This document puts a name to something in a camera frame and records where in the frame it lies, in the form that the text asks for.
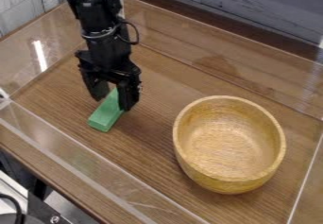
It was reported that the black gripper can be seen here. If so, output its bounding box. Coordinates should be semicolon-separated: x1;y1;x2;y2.
74;28;144;112

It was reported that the green rectangular block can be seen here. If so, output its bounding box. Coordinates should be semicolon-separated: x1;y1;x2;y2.
87;89;124;132

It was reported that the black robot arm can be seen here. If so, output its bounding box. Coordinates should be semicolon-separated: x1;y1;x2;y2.
67;0;142;112

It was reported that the brown wooden bowl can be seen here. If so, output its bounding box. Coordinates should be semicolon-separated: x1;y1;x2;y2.
174;95;287;195

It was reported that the black metal stand base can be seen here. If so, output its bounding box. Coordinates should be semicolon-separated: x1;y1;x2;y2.
24;194;64;224

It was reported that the clear acrylic tray wall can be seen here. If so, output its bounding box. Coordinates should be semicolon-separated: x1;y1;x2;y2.
0;0;323;224

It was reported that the black cable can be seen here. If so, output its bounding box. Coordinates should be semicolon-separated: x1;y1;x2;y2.
0;193;23;224

